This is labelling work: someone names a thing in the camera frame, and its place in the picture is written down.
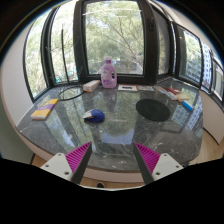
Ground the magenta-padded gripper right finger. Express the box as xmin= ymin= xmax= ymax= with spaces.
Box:
xmin=132 ymin=141 xmax=185 ymax=186

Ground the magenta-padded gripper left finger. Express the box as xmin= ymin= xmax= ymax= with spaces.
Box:
xmin=40 ymin=141 xmax=93 ymax=185

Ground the blue and white computer mouse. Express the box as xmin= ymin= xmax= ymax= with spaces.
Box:
xmin=82 ymin=108 xmax=106 ymax=124

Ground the black round mouse pad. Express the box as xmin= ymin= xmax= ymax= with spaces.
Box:
xmin=135 ymin=98 xmax=171 ymax=122

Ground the yellow and purple box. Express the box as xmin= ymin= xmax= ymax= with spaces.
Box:
xmin=30 ymin=98 xmax=60 ymax=121

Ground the blue and white box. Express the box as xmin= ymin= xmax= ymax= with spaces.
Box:
xmin=181 ymin=99 xmax=194 ymax=112

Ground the colourful leaflet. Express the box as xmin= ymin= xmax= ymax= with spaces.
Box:
xmin=155 ymin=85 xmax=169 ymax=96

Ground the cream book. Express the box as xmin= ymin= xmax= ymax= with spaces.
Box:
xmin=172 ymin=92 xmax=190 ymax=102

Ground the grey printed leaflet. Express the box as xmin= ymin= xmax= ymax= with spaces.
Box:
xmin=136 ymin=84 xmax=156 ymax=92

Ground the white and orange carton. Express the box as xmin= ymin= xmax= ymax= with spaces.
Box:
xmin=82 ymin=79 xmax=101 ymax=93

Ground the purple detergent bottle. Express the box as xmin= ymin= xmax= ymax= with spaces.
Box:
xmin=100 ymin=55 xmax=118 ymax=89

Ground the black cable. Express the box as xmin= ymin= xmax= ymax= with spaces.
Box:
xmin=57 ymin=28 xmax=86 ymax=102

